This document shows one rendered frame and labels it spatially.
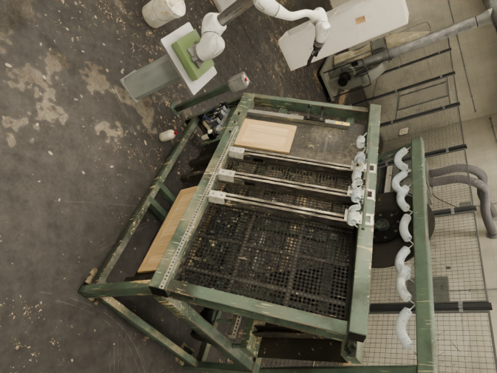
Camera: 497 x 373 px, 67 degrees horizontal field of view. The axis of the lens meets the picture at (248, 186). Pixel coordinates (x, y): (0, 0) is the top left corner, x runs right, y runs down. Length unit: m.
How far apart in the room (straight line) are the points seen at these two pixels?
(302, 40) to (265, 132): 3.82
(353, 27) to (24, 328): 5.99
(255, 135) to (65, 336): 2.15
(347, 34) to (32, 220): 5.50
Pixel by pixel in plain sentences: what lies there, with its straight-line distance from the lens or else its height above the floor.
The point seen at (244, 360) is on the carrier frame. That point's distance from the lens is 3.30.
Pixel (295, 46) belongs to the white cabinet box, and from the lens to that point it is 7.13.
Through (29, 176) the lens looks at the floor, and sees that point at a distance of 3.09.
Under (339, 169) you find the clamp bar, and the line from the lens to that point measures 3.06.
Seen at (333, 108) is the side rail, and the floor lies 1.57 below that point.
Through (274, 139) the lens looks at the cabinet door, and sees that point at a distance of 3.36.
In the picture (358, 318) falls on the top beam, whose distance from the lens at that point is 2.32.
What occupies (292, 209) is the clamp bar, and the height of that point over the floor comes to 1.46.
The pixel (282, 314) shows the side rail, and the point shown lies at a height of 1.53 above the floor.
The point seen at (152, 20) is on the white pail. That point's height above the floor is 0.08.
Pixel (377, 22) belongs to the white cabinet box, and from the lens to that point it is 6.82.
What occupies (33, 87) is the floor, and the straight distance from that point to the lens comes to 3.33.
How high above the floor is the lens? 2.70
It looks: 33 degrees down
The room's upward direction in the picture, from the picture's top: 77 degrees clockwise
